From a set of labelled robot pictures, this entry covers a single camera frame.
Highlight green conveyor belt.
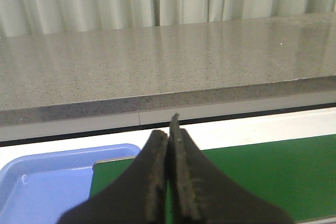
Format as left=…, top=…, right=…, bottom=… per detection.
left=90, top=134, right=336, bottom=224

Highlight blue plastic tray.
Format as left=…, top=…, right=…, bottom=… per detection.
left=1, top=144, right=140, bottom=223

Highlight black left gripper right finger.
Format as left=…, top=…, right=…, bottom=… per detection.
left=168, top=114, right=293, bottom=223

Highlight grey speckled stone countertop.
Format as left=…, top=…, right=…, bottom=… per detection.
left=1, top=12, right=335, bottom=126

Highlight aluminium conveyor frame rail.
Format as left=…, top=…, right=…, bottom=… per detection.
left=92, top=156, right=136, bottom=170

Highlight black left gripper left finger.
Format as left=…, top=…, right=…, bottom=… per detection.
left=58, top=130, right=168, bottom=223

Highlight grey cabinet front panels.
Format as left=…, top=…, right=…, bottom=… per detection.
left=1, top=91, right=335, bottom=146

